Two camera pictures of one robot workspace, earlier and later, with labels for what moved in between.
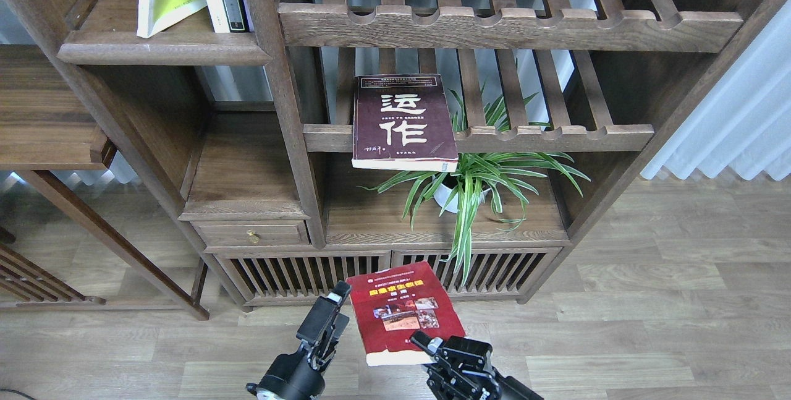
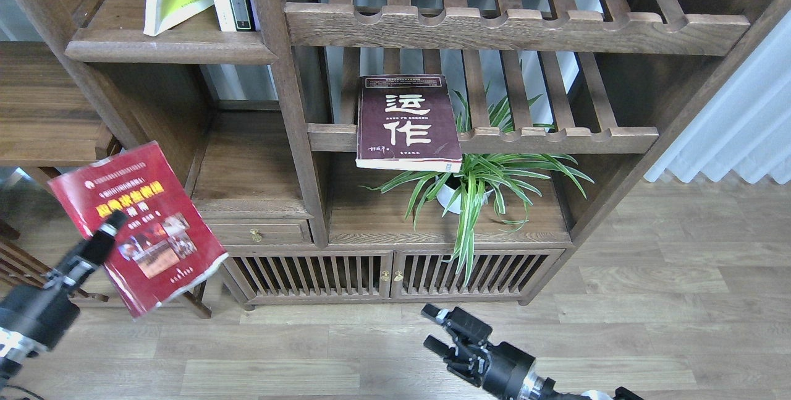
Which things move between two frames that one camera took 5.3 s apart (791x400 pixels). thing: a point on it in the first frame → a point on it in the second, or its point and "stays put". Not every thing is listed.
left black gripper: x=301 y=375 → x=34 y=318
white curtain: x=744 y=124 stays put
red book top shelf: x=392 y=304 → x=165 y=241
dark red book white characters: x=403 y=121 stays put
